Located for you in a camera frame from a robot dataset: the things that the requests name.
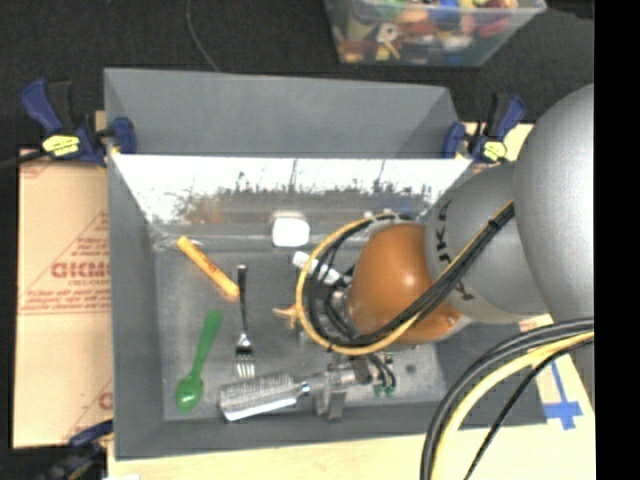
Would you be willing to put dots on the grey metal bin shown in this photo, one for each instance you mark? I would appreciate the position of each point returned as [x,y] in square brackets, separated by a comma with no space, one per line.
[200,118]

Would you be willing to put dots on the small tan toy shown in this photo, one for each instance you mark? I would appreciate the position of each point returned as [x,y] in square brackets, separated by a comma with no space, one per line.
[288,315]

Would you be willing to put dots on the white rounded block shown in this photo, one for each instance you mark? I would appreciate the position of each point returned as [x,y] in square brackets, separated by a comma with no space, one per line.
[290,231]

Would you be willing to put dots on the brown cardboard board red print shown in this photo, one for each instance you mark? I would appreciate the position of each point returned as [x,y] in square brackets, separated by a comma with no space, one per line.
[60,343]

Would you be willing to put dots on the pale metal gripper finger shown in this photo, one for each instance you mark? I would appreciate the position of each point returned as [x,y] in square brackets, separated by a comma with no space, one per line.
[336,405]
[315,386]

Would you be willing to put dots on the clear plastic bottle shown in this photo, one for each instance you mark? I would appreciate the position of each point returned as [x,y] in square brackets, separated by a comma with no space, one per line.
[257,395]

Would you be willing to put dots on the orange marker pen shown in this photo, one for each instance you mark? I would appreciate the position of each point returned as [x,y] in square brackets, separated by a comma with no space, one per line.
[207,266]

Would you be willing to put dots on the green plastic spoon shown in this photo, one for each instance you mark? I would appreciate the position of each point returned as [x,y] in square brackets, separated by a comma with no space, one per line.
[202,348]

